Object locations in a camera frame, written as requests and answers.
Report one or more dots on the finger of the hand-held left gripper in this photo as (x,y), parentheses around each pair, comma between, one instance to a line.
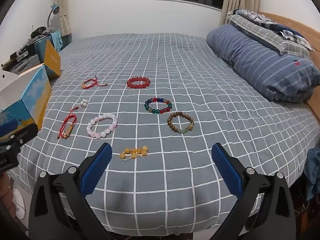
(26,132)
(8,127)

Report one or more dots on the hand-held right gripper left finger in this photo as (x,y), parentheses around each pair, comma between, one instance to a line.
(96,170)

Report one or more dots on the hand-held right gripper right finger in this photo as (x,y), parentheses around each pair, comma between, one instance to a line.
(227,170)

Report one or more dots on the blue sky print cardboard box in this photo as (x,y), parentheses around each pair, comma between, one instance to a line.
(35,92)

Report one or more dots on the silver bead charm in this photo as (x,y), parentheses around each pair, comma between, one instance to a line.
(84,103)

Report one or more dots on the person's left forearm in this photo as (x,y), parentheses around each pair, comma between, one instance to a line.
(5,192)

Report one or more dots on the white slipper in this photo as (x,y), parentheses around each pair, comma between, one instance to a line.
(19,202)

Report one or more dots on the grey suitcase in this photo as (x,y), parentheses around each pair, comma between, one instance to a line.
(27,62)

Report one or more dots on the blue clothing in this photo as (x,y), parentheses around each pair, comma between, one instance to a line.
(313,172)

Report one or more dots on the teal storage case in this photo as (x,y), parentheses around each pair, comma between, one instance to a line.
(42,46)

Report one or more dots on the black clutter pile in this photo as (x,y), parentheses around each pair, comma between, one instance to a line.
(40,31)

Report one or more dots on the folded blue striped quilt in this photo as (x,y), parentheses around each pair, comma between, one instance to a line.
(260,62)

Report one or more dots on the bed with grey checked sheet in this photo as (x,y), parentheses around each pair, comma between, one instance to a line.
(175,62)

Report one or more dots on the blue desk lamp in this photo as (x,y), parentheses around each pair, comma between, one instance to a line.
(54,8)

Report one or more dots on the grey checked pillow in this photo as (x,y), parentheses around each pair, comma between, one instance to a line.
(252,28)

